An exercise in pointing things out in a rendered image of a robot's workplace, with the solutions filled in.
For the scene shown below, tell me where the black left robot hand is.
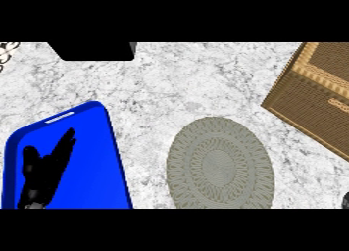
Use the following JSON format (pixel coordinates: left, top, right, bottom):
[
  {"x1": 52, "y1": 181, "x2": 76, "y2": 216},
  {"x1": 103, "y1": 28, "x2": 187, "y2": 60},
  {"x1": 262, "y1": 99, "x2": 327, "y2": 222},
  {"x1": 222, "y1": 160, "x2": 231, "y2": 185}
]
[{"x1": 17, "y1": 127, "x2": 79, "y2": 210}]

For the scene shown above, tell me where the grey round placemat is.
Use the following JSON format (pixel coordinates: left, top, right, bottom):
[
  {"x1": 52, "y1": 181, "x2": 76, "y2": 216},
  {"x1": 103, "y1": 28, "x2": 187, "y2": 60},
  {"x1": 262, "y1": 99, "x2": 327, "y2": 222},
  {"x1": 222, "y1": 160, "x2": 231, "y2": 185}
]
[{"x1": 166, "y1": 116, "x2": 277, "y2": 210}]

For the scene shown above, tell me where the brown wicker basket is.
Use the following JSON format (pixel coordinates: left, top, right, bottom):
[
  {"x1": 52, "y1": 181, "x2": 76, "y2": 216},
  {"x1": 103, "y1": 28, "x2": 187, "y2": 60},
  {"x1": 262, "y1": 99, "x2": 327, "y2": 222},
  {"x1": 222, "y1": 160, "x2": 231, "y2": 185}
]
[{"x1": 259, "y1": 41, "x2": 349, "y2": 165}]

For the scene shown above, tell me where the blue cutting board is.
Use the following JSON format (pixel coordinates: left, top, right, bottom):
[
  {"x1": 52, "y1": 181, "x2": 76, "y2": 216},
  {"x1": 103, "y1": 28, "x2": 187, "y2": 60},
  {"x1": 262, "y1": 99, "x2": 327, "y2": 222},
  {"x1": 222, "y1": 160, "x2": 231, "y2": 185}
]
[{"x1": 0, "y1": 100, "x2": 135, "y2": 210}]

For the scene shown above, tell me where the black appliance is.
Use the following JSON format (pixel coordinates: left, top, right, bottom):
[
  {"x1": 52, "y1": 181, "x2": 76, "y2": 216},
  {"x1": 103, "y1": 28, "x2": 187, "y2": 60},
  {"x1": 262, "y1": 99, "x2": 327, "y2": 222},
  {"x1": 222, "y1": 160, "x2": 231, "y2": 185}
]
[{"x1": 46, "y1": 41, "x2": 139, "y2": 62}]

